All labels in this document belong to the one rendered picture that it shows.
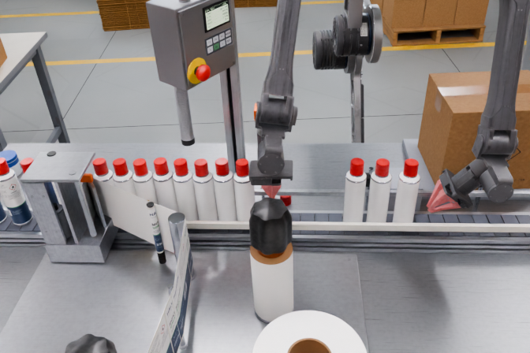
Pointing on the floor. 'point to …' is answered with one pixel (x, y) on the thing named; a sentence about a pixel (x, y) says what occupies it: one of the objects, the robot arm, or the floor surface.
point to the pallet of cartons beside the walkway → (431, 2)
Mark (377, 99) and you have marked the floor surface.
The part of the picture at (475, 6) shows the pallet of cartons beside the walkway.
